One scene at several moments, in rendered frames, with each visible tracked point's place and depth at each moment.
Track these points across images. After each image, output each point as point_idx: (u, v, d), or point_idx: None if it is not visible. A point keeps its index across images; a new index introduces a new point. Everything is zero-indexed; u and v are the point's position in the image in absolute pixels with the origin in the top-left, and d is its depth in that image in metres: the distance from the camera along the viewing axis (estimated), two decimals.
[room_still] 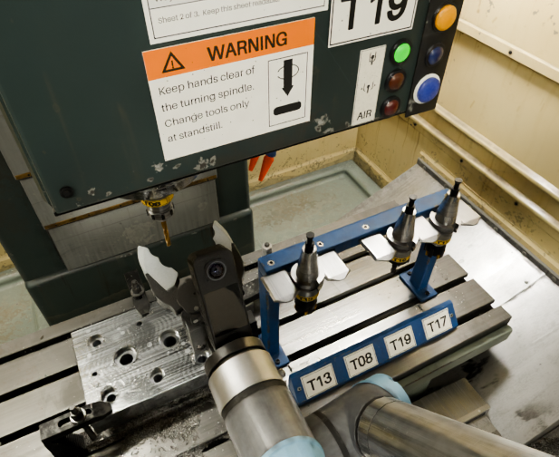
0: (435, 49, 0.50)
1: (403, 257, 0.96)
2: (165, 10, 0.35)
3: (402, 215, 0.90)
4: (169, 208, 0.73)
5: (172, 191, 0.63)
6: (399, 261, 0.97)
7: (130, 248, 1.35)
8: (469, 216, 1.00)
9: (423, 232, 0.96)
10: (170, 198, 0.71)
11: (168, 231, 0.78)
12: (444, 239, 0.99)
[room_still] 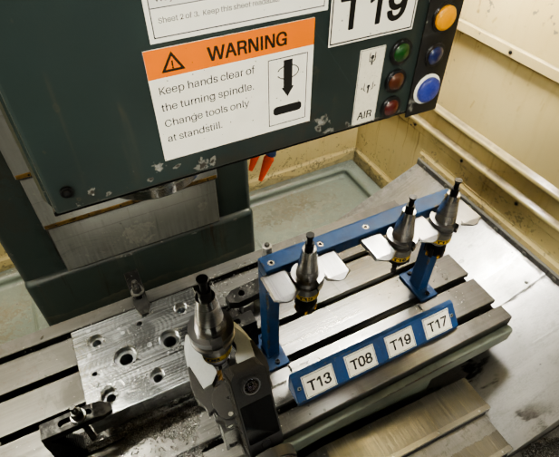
0: (435, 49, 0.50)
1: (403, 257, 0.96)
2: (165, 10, 0.35)
3: (402, 215, 0.90)
4: (226, 357, 0.69)
5: (172, 191, 0.63)
6: (399, 261, 0.97)
7: (130, 248, 1.35)
8: (469, 216, 1.00)
9: (423, 232, 0.96)
10: (229, 351, 0.67)
11: (221, 373, 0.73)
12: (444, 239, 0.99)
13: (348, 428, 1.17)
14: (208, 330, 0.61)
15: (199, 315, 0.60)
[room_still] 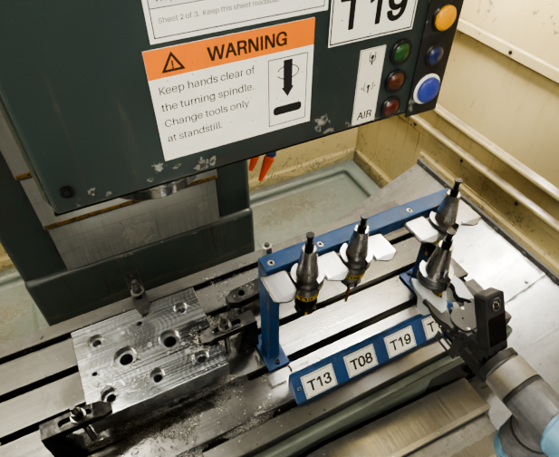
0: (435, 49, 0.50)
1: (437, 293, 0.89)
2: (165, 10, 0.35)
3: (438, 250, 0.84)
4: (360, 277, 0.96)
5: (172, 191, 0.63)
6: None
7: (130, 248, 1.35)
8: (469, 216, 1.00)
9: (423, 232, 0.96)
10: (364, 272, 0.94)
11: (349, 292, 1.01)
12: None
13: (348, 428, 1.17)
14: (360, 254, 0.89)
15: (356, 242, 0.87)
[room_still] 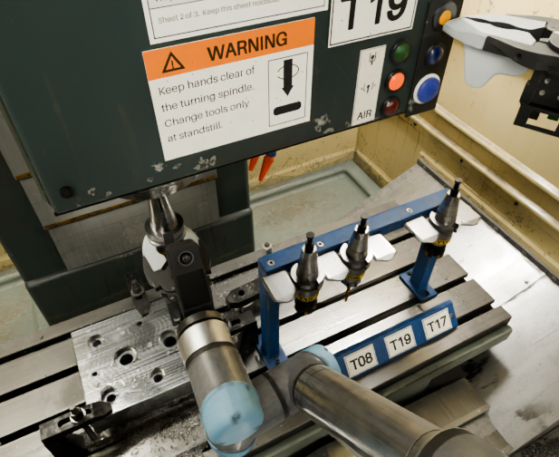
0: (435, 49, 0.50)
1: None
2: (165, 10, 0.35)
3: None
4: (360, 277, 0.96)
5: (172, 191, 0.63)
6: (166, 257, 0.79)
7: (130, 248, 1.35)
8: (469, 216, 1.00)
9: (423, 232, 0.96)
10: (364, 272, 0.94)
11: (349, 292, 1.01)
12: (444, 239, 0.99)
13: None
14: (360, 254, 0.89)
15: (356, 242, 0.87)
